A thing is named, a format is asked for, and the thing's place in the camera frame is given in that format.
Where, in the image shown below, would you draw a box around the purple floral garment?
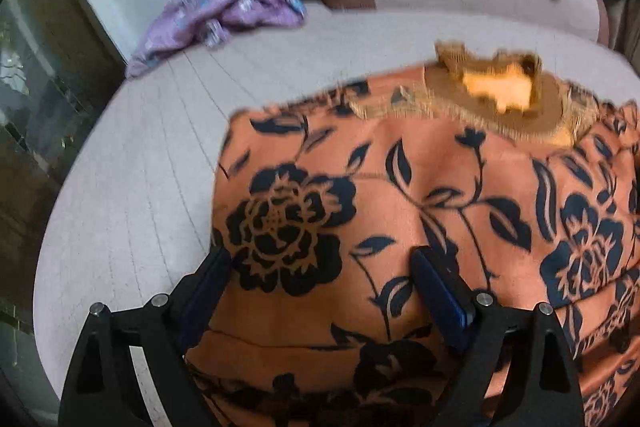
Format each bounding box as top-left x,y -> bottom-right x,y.
125,0 -> 308,80

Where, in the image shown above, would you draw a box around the glass window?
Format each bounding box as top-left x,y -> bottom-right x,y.
0,0 -> 126,408

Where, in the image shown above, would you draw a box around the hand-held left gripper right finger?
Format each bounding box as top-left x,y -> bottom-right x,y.
410,247 -> 586,427

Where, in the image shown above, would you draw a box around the orange black floral garment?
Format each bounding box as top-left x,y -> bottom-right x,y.
185,39 -> 640,427

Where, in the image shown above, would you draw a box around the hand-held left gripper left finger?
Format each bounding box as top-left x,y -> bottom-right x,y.
59,246 -> 233,427

